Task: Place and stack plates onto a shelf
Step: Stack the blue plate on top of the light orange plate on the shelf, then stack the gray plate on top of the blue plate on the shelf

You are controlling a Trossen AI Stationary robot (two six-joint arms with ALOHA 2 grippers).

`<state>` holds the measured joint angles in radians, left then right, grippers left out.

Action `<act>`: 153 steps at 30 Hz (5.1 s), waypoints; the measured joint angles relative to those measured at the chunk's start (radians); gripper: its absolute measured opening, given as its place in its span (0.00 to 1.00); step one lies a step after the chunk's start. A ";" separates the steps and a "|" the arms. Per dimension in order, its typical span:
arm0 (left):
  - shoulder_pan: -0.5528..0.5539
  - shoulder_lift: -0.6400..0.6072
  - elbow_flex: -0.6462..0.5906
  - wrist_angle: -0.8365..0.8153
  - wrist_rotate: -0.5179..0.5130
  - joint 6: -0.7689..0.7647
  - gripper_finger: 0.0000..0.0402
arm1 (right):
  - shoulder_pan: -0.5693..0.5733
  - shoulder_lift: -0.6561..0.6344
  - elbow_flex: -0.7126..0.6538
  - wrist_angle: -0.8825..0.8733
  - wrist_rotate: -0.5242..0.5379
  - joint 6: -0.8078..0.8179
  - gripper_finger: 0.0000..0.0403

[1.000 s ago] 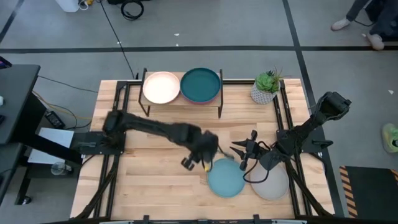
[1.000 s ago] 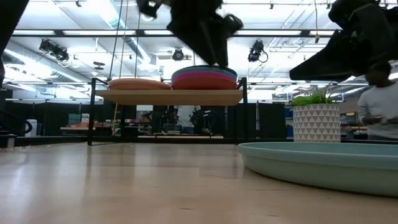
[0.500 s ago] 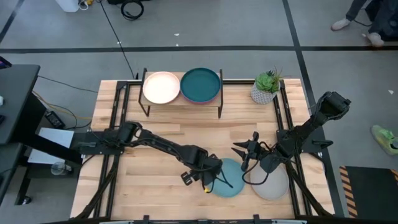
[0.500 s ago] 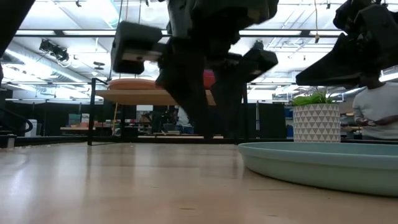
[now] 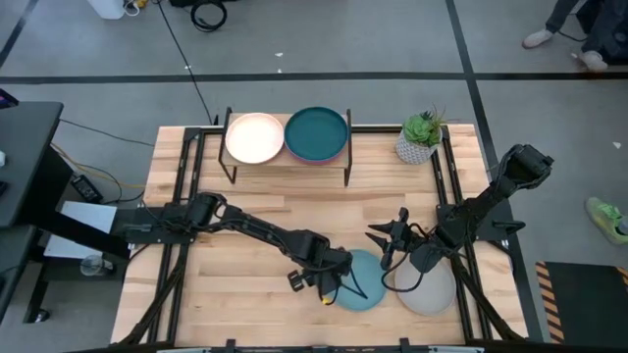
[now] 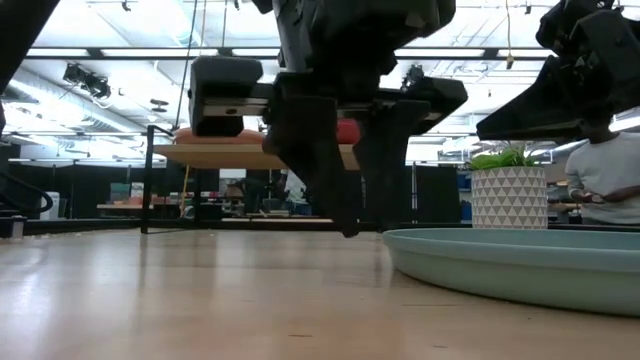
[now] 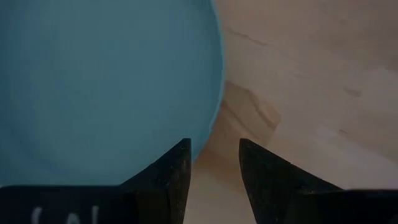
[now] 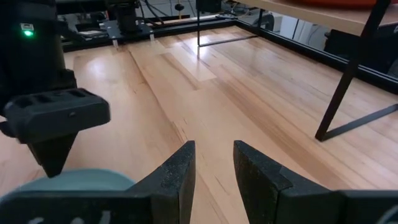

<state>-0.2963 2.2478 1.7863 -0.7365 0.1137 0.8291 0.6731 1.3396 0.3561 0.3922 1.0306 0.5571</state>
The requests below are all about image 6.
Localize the black ceiling spotlight pair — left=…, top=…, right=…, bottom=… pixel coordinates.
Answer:
left=61, top=62, right=113, bottom=101

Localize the small grey box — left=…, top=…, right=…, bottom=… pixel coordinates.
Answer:
left=0, top=215, right=28, bottom=240

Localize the black partition panel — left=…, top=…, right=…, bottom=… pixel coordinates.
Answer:
left=415, top=164, right=463, bottom=225

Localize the salmon orange plate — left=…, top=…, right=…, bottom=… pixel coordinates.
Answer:
left=173, top=126, right=267, bottom=147

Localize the green plant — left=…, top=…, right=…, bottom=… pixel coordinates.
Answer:
left=466, top=143, right=545, bottom=172

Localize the white triangle pattern pot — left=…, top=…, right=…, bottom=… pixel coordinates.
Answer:
left=470, top=165, right=548, bottom=231

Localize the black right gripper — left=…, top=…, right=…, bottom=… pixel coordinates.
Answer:
left=475, top=0, right=640, bottom=144

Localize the white bin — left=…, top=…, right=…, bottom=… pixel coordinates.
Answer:
left=39, top=191, right=62, bottom=222

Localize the light blue plate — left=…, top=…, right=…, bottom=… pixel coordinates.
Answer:
left=381, top=227, right=640, bottom=318

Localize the thin yellow cord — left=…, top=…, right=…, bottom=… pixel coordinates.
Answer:
left=181, top=0, right=208, bottom=212

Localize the black ceiling camera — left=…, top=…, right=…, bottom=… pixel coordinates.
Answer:
left=399, top=63, right=427, bottom=94

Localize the black cable loop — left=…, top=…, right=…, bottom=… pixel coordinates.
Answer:
left=0, top=171, right=55, bottom=216

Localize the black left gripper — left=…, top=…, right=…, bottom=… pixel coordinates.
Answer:
left=188, top=0, right=469, bottom=239

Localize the person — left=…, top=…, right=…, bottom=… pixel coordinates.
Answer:
left=279, top=168, right=308, bottom=206
left=564, top=116, right=640, bottom=227

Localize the overhead black frame bar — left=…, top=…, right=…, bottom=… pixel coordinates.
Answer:
left=24, top=46, right=551, bottom=63

